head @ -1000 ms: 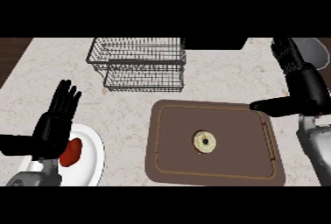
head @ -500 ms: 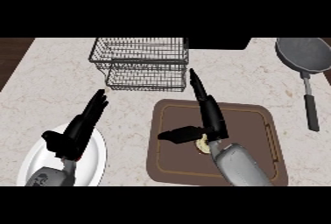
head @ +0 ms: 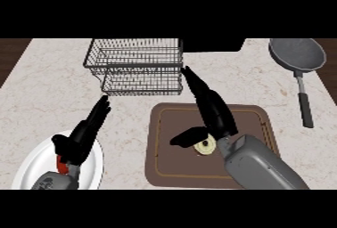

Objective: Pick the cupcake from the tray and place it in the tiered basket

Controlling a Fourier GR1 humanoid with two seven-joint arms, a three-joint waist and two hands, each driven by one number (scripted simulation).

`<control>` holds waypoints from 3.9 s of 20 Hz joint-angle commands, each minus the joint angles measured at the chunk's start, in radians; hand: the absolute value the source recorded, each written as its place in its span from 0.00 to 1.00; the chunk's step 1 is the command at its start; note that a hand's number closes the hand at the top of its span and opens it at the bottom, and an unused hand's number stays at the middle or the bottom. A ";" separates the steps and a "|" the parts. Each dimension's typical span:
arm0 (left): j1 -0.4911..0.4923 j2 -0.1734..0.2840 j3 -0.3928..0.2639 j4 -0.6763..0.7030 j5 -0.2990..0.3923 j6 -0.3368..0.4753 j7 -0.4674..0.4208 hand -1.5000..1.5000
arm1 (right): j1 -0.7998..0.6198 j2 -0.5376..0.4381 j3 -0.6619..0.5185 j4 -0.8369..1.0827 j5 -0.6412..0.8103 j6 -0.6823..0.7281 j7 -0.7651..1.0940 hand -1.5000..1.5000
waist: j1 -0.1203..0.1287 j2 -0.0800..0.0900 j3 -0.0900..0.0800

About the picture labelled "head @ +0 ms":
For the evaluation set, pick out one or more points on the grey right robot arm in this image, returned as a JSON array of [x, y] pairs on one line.
[[259, 164]]

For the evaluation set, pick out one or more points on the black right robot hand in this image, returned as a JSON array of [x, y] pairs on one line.
[[215, 112]]

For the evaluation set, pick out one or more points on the white round plate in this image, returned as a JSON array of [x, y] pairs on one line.
[[91, 169]]

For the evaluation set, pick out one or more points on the grey frying pan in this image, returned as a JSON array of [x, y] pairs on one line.
[[298, 56]]

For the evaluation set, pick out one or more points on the yellow cupcake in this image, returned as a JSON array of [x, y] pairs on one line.
[[206, 146]]

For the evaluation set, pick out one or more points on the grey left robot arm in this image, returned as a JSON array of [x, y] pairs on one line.
[[57, 179]]

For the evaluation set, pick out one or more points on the red vegetable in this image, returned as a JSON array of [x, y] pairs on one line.
[[63, 166]]

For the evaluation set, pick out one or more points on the brown rectangular tray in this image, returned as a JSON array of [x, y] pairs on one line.
[[175, 166]]

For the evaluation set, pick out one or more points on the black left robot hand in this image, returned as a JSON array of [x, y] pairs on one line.
[[83, 133]]

